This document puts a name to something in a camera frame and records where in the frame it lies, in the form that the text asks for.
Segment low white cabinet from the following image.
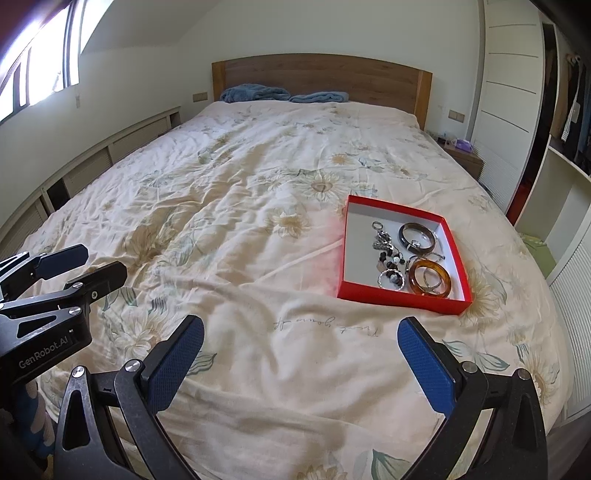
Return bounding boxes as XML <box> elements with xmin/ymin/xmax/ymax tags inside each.
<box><xmin>0</xmin><ymin>107</ymin><xmax>182</xmax><ymax>250</ymax></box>

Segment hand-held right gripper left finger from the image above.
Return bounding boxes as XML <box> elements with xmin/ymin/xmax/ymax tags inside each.
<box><xmin>53</xmin><ymin>315</ymin><xmax>205</xmax><ymax>480</ymax></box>

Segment blue towel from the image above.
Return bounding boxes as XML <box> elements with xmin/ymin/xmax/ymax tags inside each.
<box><xmin>220</xmin><ymin>83</ymin><xmax>291</xmax><ymax>104</ymax></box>
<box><xmin>289</xmin><ymin>91</ymin><xmax>350</xmax><ymax>104</ymax></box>

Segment white louvered cabinet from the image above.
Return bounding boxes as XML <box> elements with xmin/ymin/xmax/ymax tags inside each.
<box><xmin>547</xmin><ymin>251</ymin><xmax>591</xmax><ymax>421</ymax></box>

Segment amber bangle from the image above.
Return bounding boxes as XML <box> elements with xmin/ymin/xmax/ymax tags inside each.
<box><xmin>408</xmin><ymin>259</ymin><xmax>451</xmax><ymax>296</ymax></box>

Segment dark tortoiseshell bangle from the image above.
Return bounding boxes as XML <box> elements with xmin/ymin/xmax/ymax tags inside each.
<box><xmin>399</xmin><ymin>222</ymin><xmax>437</xmax><ymax>254</ymax></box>

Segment hanging clothes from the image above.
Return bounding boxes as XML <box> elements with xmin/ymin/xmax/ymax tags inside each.
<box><xmin>551</xmin><ymin>53</ymin><xmax>591</xmax><ymax>176</ymax></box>

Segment window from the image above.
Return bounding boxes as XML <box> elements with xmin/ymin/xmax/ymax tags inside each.
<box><xmin>0</xmin><ymin>0</ymin><xmax>116</xmax><ymax>121</ymax></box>

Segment silver ring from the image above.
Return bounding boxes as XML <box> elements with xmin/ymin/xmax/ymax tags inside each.
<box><xmin>379</xmin><ymin>269</ymin><xmax>407</xmax><ymax>291</ymax></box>

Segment white open shelf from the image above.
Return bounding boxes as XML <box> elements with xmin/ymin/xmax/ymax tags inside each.
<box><xmin>515</xmin><ymin>138</ymin><xmax>591</xmax><ymax>259</ymax></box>

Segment red jewelry box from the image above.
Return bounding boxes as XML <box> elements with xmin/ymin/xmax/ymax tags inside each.
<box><xmin>337</xmin><ymin>195</ymin><xmax>473</xmax><ymax>315</ymax></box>

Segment silver chain keyring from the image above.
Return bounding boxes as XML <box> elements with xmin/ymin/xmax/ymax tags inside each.
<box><xmin>369</xmin><ymin>222</ymin><xmax>394</xmax><ymax>254</ymax></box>

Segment blue printed cloth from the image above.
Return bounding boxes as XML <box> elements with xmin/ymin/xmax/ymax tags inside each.
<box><xmin>16</xmin><ymin>381</ymin><xmax>56</xmax><ymax>460</ymax></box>

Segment wooden nightstand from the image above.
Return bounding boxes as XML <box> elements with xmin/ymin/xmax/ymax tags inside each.
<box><xmin>429</xmin><ymin>131</ymin><xmax>485</xmax><ymax>181</ymax></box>

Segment white wardrobe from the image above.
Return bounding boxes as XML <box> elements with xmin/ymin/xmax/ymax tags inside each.
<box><xmin>471</xmin><ymin>0</ymin><xmax>557</xmax><ymax>222</ymax></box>

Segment green cloth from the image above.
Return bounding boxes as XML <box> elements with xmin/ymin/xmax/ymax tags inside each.
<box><xmin>519</xmin><ymin>233</ymin><xmax>557</xmax><ymax>278</ymax></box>

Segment wooden headboard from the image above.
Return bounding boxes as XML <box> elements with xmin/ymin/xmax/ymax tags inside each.
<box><xmin>211</xmin><ymin>54</ymin><xmax>433</xmax><ymax>131</ymax></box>

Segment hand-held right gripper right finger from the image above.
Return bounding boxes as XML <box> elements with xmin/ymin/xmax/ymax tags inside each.
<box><xmin>398</xmin><ymin>316</ymin><xmax>549</xmax><ymax>480</ymax></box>

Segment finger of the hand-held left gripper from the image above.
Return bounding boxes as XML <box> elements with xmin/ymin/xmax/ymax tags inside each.
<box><xmin>0</xmin><ymin>244</ymin><xmax>89</xmax><ymax>303</ymax></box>
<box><xmin>0</xmin><ymin>261</ymin><xmax>127</xmax><ymax>357</ymax></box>

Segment dark beaded bracelet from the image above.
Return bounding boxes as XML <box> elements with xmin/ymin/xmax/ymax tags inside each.
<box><xmin>376</xmin><ymin>249</ymin><xmax>409</xmax><ymax>274</ymax></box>

